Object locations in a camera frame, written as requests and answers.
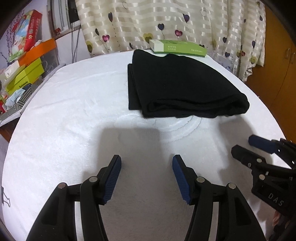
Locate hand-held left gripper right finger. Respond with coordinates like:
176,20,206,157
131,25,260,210
172,154,266,241

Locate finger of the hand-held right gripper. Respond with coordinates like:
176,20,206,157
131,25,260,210
248,136,287,154
231,145,275,173

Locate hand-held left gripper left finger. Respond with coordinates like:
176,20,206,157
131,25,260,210
29,155,122,241

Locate black pants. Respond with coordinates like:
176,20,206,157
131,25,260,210
127,49,250,118

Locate white towel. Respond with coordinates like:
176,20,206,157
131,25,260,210
0,50,292,241

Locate wooden cabinet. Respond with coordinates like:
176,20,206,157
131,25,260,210
245,5,296,121

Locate striped box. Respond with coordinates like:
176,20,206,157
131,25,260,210
0,79,44,121

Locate green and white box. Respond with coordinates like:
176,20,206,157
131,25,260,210
149,39,207,57

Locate light blue cloth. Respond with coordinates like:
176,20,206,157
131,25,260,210
5,89,25,109

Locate lime green box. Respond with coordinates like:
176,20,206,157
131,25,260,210
6,57,43,85
6,67,45,96

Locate grey panel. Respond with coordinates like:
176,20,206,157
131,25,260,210
42,50,60,77

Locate orange box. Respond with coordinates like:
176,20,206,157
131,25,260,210
17,38,57,66

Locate white packet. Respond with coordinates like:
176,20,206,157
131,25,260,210
3,61,26,78

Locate cream curtain with hearts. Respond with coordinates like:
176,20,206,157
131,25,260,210
75,0,266,82

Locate red printed box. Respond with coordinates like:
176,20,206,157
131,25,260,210
8,10,43,58

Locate dry twigs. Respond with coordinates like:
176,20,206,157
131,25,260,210
0,21,16,61

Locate hanging cable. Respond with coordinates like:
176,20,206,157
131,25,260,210
69,23,81,64

